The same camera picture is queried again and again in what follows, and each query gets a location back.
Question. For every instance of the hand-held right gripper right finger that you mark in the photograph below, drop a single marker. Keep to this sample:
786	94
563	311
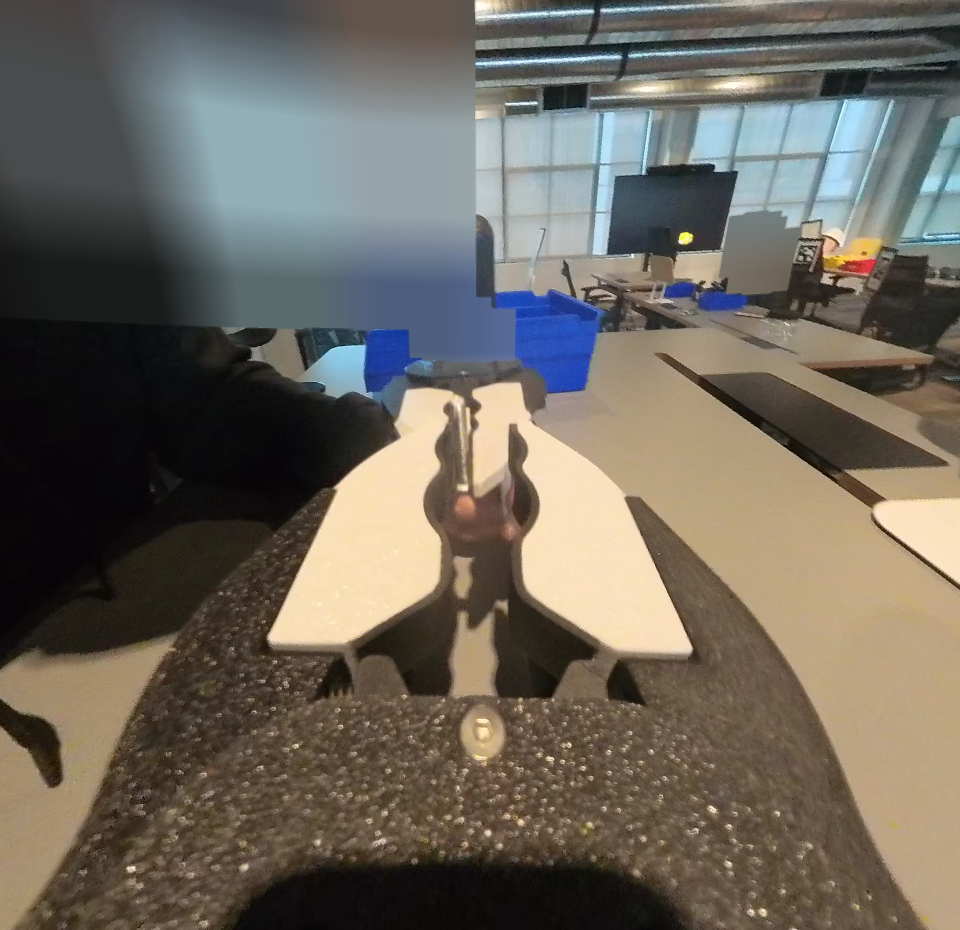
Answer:
592	555

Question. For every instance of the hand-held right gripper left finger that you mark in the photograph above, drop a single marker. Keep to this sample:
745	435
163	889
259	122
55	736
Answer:
360	555

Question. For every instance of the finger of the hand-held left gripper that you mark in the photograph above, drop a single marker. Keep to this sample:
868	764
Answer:
424	412
499	412

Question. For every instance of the silver bolt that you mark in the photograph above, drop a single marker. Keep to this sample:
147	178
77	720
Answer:
461	450

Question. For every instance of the person's left forearm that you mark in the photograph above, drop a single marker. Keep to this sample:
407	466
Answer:
225	420

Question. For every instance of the person's left hand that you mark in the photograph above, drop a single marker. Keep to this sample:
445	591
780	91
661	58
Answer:
472	514

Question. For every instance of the blue plastic bin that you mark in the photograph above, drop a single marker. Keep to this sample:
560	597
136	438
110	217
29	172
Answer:
555	337

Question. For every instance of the white rounded object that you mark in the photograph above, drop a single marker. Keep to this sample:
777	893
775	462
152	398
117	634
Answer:
334	371

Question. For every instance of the black office chair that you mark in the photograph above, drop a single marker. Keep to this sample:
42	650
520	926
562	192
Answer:
596	292
251	336
814	289
896	300

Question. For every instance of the small white board stand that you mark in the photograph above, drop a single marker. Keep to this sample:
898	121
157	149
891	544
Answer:
661	270

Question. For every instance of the small blue bin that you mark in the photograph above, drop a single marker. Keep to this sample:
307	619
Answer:
679	290
724	300

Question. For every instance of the large black monitor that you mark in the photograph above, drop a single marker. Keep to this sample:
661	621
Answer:
671	210

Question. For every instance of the black desk mat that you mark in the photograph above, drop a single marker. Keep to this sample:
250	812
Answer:
817	420

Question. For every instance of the grey background desk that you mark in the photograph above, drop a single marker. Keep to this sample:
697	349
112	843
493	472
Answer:
825	337

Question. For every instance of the white document stand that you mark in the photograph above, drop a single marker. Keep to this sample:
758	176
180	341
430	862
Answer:
922	540

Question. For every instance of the black and white tag board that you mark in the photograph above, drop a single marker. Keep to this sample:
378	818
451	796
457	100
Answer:
808	253

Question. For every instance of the yellow bins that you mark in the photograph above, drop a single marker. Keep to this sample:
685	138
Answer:
855	251

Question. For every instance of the silver ventilation duct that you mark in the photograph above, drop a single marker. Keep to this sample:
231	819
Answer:
712	15
712	58

